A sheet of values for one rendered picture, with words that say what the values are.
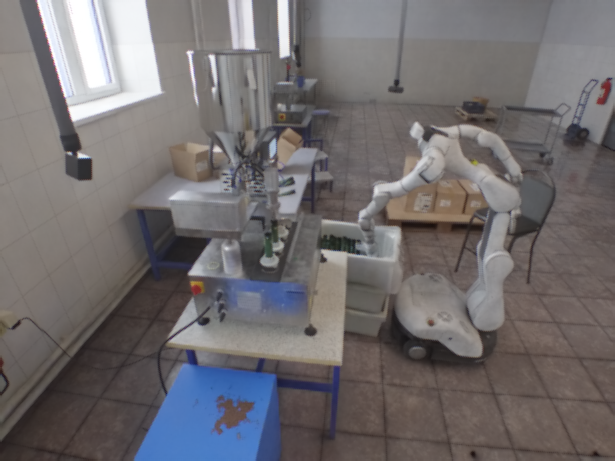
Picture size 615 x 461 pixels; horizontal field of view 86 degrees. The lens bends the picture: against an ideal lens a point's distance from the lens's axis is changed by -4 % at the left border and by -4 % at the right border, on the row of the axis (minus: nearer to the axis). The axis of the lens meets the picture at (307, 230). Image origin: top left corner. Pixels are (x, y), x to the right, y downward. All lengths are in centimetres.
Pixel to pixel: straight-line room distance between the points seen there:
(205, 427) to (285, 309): 52
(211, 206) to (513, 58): 1148
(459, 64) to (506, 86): 157
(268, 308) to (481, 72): 1111
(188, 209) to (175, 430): 81
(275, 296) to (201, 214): 43
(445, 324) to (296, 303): 112
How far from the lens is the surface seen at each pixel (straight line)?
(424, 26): 1158
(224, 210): 128
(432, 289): 257
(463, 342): 237
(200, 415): 153
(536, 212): 321
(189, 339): 158
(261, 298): 143
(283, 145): 305
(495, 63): 1212
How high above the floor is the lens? 186
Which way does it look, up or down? 30 degrees down
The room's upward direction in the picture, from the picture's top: straight up
